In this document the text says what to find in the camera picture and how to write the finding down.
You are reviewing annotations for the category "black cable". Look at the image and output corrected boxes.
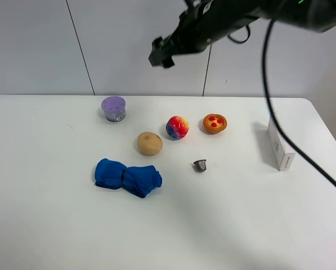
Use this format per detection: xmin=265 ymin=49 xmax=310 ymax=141
xmin=227 ymin=16 xmax=336 ymax=199

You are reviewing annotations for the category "toy fruit tart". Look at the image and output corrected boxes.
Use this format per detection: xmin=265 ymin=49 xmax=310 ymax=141
xmin=203 ymin=114 xmax=228 ymax=134

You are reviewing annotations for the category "small grey metal cup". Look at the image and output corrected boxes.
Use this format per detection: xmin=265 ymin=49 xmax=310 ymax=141
xmin=193 ymin=159 xmax=207 ymax=173

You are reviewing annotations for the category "beige potato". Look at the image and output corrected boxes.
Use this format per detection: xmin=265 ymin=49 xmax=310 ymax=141
xmin=137 ymin=132 xmax=163 ymax=156

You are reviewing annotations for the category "rainbow coloured ball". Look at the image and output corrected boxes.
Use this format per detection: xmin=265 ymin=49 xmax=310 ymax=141
xmin=165 ymin=116 xmax=190 ymax=140

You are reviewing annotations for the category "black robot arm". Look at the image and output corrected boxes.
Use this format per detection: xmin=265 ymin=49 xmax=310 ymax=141
xmin=149 ymin=0 xmax=336 ymax=69

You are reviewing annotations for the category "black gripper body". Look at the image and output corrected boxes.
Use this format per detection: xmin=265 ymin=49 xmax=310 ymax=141
xmin=167 ymin=1 xmax=230 ymax=56

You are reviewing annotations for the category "blue bundled cloth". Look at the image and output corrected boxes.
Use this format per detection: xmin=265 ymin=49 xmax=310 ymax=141
xmin=94 ymin=159 xmax=163 ymax=199

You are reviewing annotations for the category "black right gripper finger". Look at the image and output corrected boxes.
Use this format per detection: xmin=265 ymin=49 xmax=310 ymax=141
xmin=148 ymin=50 xmax=174 ymax=69

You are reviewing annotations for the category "white cardboard box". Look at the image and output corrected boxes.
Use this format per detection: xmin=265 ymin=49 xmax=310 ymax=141
xmin=267 ymin=117 xmax=296 ymax=171

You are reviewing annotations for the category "purple lidded round container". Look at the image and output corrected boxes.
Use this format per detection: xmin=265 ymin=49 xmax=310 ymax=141
xmin=101 ymin=96 xmax=126 ymax=123

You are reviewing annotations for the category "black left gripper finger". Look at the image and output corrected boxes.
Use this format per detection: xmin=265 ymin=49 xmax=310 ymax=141
xmin=152 ymin=36 xmax=171 ymax=55

